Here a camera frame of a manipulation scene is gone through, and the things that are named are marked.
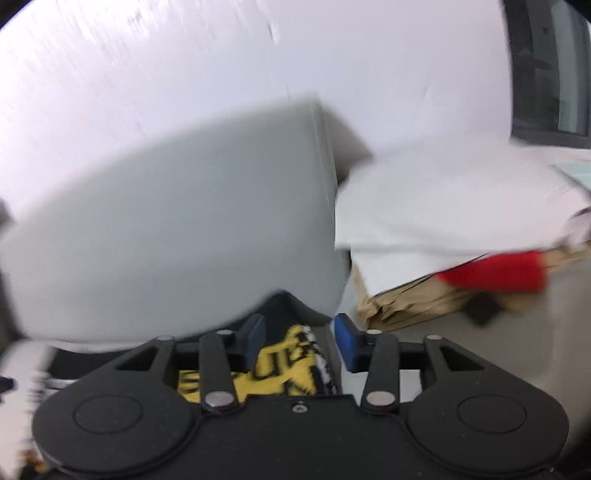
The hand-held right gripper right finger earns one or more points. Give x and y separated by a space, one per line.
344 341

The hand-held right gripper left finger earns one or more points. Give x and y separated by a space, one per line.
255 339

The light grey sofa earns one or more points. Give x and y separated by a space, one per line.
175 221

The small black item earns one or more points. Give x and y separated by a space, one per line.
483 310

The red item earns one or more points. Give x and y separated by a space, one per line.
498 272

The dark framed window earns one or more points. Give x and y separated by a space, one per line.
549 74

